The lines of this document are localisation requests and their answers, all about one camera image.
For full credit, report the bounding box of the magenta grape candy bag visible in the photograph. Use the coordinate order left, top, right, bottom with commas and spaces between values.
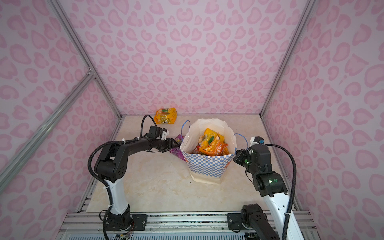
170, 135, 186, 162

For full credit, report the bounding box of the orange snack packet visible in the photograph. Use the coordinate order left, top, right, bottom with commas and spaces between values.
199, 142, 229, 157

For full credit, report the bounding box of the white blue checkered paper bag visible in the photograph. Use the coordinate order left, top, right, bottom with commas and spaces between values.
180, 119, 240, 185

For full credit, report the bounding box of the yellow mango candy bag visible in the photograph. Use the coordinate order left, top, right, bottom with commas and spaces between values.
198, 128, 225, 149

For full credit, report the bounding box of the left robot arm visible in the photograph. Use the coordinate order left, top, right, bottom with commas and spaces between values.
88, 126, 180, 232

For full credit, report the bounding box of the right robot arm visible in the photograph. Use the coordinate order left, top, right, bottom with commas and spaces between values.
234, 138, 304, 240

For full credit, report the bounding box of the yellow orange candy bag back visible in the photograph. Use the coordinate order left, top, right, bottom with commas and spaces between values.
154, 108, 177, 125

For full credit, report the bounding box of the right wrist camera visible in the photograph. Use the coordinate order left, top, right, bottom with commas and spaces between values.
249, 136, 265, 147

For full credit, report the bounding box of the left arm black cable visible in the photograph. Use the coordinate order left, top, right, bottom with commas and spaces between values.
139, 114, 158, 139

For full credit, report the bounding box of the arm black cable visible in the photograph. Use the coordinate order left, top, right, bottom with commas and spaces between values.
265, 143, 298, 240
139, 114, 158, 139

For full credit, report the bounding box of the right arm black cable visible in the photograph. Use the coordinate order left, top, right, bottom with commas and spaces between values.
265, 143, 298, 240

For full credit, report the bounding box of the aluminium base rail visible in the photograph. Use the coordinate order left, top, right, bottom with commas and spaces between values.
55, 210, 320, 240

